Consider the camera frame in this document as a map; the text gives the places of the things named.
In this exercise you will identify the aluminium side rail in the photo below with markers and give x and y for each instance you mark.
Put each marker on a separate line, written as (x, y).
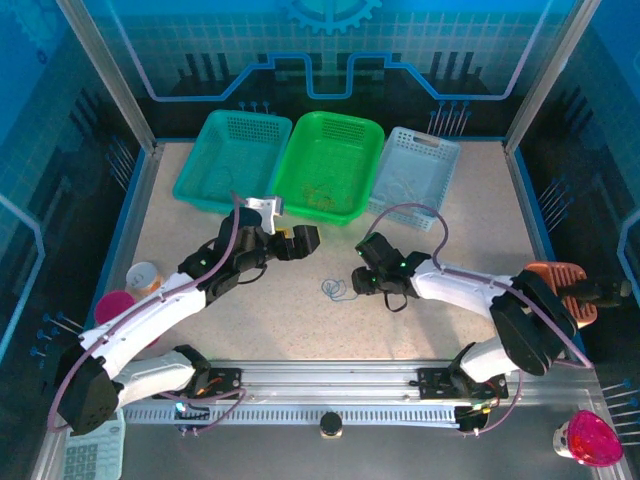
(125, 240)

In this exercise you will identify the teal plastic basket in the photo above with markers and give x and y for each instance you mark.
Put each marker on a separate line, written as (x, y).
(230, 155)

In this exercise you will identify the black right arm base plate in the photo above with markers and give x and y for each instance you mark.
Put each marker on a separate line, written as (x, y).
(430, 382)

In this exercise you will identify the pale green calculator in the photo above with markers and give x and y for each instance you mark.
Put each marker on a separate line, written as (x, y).
(100, 455)

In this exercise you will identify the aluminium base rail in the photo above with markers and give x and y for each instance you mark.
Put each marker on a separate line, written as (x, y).
(325, 380)

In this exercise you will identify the light blue plastic basket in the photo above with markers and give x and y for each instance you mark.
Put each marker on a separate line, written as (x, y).
(415, 155)

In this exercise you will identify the aluminium frame post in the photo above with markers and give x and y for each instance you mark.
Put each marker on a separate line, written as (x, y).
(111, 80)
(542, 75)

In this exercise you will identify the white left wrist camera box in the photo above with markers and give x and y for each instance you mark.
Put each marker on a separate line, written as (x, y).
(265, 207)

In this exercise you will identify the pink plastic goblet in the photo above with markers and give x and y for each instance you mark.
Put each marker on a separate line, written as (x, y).
(112, 302)

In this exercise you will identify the white orange cup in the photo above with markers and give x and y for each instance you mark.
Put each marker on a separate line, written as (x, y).
(142, 275)

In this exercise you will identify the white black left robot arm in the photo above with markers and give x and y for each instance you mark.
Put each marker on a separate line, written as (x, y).
(150, 315)

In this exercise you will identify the pile of rubber bands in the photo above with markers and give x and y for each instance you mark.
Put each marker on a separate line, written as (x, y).
(330, 289)

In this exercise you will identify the green plastic basket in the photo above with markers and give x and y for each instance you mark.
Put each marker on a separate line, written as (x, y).
(325, 155)

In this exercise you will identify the black round knob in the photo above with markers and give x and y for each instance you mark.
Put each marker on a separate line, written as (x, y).
(331, 424)

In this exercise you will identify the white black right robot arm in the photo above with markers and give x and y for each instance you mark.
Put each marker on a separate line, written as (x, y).
(470, 290)

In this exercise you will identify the red pink goblet silver base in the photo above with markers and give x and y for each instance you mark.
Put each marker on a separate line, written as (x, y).
(595, 440)

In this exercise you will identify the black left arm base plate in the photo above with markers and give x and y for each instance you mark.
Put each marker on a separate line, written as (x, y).
(227, 380)

